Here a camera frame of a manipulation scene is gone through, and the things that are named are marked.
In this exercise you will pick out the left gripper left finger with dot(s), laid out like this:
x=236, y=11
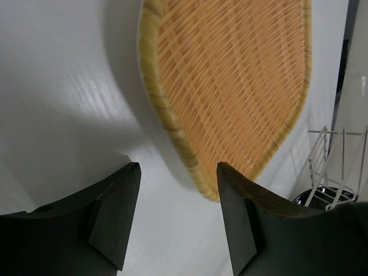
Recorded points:
x=86, y=233

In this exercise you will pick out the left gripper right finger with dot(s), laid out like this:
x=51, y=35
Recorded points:
x=270, y=235

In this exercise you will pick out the woven bamboo square tray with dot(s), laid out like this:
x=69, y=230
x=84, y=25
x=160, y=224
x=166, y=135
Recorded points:
x=228, y=80

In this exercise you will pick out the metal wire dish rack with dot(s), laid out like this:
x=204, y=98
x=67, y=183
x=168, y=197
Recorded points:
x=336, y=159

